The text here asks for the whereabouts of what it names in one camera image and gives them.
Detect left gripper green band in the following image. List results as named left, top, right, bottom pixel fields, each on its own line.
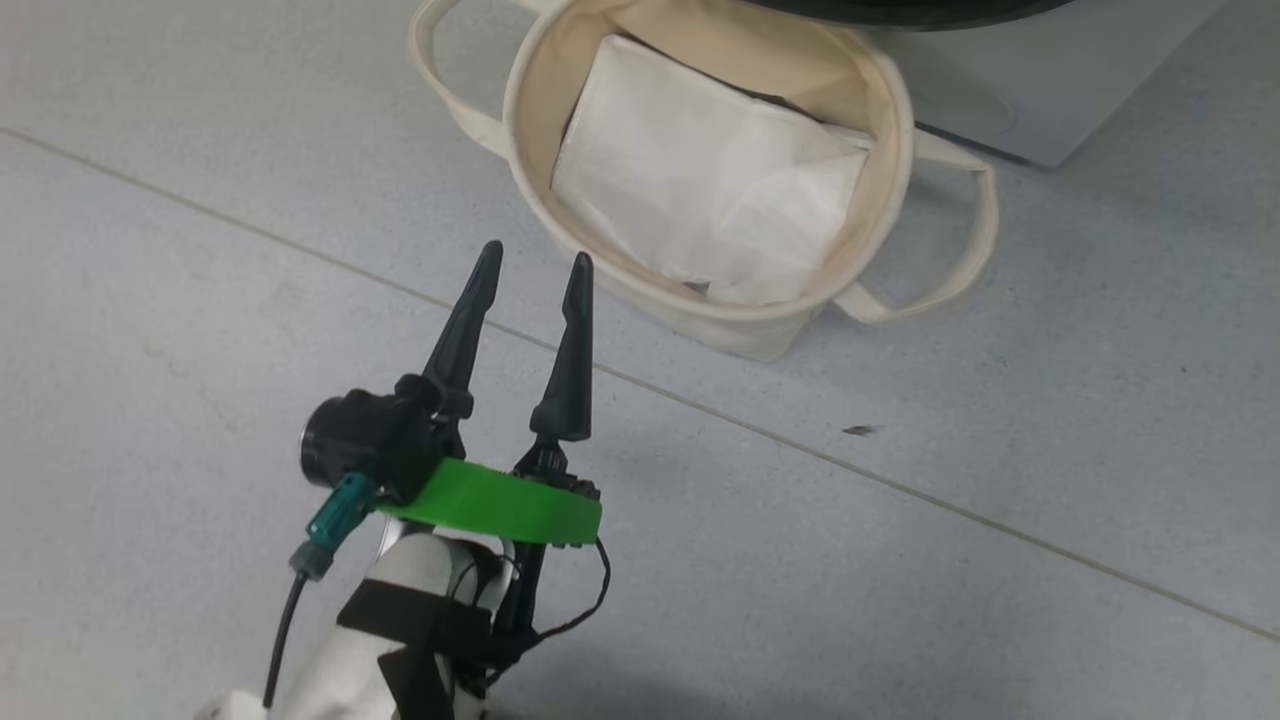
left=380, top=240, right=603, bottom=547

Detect cream canvas laundry basket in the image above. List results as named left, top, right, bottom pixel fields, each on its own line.
left=408, top=0, right=1000, bottom=363

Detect white washing machine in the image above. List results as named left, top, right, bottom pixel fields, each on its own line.
left=860, top=0, right=1233, bottom=169

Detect white folded cloth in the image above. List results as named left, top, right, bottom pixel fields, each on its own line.
left=550, top=35, right=873, bottom=306

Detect teal left camera cable connector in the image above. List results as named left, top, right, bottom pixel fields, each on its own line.
left=290, top=473, right=378, bottom=581

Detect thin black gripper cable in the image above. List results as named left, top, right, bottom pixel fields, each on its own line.
left=455, top=538, right=612, bottom=691

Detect thick black camera cable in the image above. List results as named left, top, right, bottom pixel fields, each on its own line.
left=262, top=570, right=311, bottom=711

